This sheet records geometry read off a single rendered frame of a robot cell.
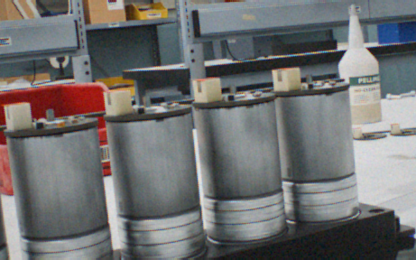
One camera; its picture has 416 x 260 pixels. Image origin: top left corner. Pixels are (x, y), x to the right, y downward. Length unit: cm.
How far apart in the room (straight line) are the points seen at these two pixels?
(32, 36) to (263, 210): 233
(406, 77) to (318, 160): 589
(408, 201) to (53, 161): 20
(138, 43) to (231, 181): 470
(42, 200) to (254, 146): 6
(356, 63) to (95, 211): 45
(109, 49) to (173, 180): 464
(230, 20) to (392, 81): 336
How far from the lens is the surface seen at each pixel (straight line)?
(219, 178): 21
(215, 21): 276
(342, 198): 23
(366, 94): 63
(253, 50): 294
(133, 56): 489
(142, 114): 20
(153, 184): 20
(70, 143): 19
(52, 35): 254
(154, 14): 448
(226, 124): 21
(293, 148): 23
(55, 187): 19
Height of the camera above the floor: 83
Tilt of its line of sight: 6 degrees down
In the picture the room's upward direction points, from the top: 6 degrees counter-clockwise
